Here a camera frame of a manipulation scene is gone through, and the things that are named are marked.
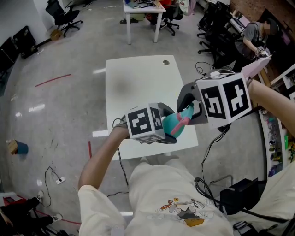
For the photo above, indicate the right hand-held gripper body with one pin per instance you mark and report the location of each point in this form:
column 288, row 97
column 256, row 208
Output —
column 225, row 99

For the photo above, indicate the cardboard box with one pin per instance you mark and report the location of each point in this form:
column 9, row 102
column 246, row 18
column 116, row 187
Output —
column 56, row 35

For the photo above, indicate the white printed bag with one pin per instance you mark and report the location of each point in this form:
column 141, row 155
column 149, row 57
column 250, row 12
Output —
column 183, row 5

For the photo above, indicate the white shelf unit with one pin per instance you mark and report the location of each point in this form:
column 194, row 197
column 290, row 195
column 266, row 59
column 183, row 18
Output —
column 263, row 138

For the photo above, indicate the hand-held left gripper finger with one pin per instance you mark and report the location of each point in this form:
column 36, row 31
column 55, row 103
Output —
column 169, row 140
column 167, row 109

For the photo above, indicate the black equipment case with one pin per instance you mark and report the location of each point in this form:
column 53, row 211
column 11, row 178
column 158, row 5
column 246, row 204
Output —
column 8, row 55
column 25, row 41

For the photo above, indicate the person's right forearm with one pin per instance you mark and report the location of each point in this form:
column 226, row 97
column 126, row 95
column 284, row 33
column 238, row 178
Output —
column 272, row 101

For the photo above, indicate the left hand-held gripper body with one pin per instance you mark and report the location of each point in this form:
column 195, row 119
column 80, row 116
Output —
column 143, row 122

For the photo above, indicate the white office desk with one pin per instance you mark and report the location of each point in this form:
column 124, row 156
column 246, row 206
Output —
column 143, row 8
column 237, row 25

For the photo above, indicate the teal and pink spray nozzle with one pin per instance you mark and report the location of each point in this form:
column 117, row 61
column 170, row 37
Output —
column 187, row 113

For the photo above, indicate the white power strip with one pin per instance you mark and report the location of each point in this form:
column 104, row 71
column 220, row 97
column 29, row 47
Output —
column 61, row 180

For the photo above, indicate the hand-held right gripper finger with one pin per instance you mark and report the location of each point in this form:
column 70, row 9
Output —
column 200, row 118
column 182, row 99

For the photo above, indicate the red box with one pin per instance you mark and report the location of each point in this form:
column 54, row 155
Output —
column 9, row 200

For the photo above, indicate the pink garment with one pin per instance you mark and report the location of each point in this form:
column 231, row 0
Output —
column 255, row 68

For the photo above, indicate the person in white t-shirt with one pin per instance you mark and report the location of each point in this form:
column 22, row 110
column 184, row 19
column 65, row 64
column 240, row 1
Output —
column 161, row 189

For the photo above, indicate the person's left shoe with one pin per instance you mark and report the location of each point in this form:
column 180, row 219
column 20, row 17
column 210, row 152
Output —
column 146, row 161

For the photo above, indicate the person's left forearm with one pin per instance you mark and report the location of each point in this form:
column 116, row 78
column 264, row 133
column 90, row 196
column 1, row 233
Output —
column 101, row 156

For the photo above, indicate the black office chair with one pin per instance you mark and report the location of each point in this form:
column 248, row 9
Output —
column 171, row 23
column 216, row 34
column 62, row 16

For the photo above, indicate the black wrist band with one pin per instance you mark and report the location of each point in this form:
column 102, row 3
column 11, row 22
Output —
column 119, row 124
column 250, row 83

